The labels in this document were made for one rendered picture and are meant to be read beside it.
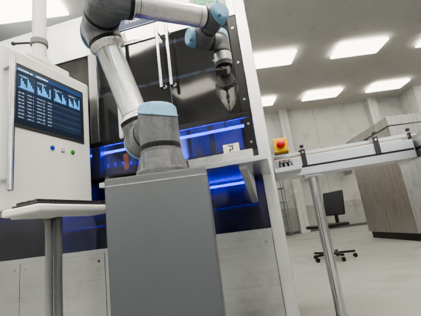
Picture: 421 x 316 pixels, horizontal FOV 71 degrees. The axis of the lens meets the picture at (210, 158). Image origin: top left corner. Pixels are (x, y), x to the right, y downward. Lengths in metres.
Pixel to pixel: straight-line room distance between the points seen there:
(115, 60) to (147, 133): 0.32
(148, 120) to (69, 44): 1.49
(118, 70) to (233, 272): 1.04
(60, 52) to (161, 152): 1.59
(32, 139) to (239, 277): 1.15
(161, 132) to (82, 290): 1.24
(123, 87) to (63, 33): 1.37
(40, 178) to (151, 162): 0.84
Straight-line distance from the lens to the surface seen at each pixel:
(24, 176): 1.50
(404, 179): 5.67
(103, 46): 1.09
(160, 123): 0.83
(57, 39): 2.35
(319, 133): 11.87
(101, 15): 1.05
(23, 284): 2.12
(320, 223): 1.65
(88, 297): 1.86
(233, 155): 1.15
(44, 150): 1.59
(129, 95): 1.01
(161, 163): 0.78
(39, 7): 2.04
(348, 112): 12.54
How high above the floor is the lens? 0.65
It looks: 13 degrees up
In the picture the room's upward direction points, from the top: 8 degrees counter-clockwise
